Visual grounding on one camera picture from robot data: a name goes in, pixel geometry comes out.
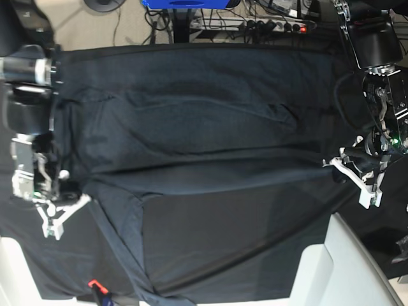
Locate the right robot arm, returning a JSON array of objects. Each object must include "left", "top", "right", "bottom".
[{"left": 1, "top": 1, "right": 82, "bottom": 208}]

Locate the round black floor base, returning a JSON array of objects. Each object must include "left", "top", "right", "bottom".
[{"left": 84, "top": 0, "right": 126, "bottom": 13}]

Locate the white bin left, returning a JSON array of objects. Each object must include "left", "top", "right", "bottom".
[{"left": 1, "top": 237, "right": 79, "bottom": 306}]

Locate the blue box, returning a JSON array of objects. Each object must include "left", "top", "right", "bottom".
[{"left": 142, "top": 0, "right": 230, "bottom": 10}]

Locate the white bin right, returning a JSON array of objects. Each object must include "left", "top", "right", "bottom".
[{"left": 289, "top": 214, "right": 404, "bottom": 306}]

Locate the black power strip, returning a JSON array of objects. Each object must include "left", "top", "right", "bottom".
[{"left": 244, "top": 19, "right": 317, "bottom": 34}]

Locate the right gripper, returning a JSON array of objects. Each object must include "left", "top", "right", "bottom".
[{"left": 31, "top": 179, "right": 82, "bottom": 210}]

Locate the white camera on left wrist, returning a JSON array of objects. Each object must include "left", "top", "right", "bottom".
[{"left": 359, "top": 189, "right": 383, "bottom": 209}]

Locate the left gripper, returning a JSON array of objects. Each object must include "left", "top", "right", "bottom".
[{"left": 323, "top": 135, "right": 389, "bottom": 188}]

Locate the dark grey T-shirt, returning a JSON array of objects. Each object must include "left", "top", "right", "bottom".
[{"left": 55, "top": 46, "right": 340, "bottom": 305}]

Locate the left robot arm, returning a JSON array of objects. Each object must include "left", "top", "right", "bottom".
[{"left": 332, "top": 1, "right": 407, "bottom": 192}]

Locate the white bin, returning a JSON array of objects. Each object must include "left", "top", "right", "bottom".
[
  {"left": 1, "top": 237, "right": 79, "bottom": 306},
  {"left": 289, "top": 214, "right": 404, "bottom": 306}
]

